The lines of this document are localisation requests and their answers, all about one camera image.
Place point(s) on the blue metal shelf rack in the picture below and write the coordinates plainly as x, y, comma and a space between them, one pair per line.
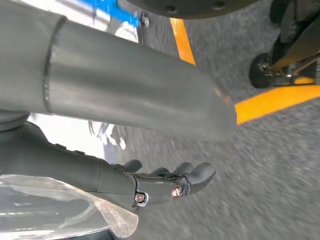
112, 8

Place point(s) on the robot foot black plate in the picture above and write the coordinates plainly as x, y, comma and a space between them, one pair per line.
260, 71

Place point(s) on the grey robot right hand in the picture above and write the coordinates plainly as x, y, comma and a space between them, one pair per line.
124, 86

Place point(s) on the clear plastic cover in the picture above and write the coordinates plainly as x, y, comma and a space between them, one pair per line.
62, 212

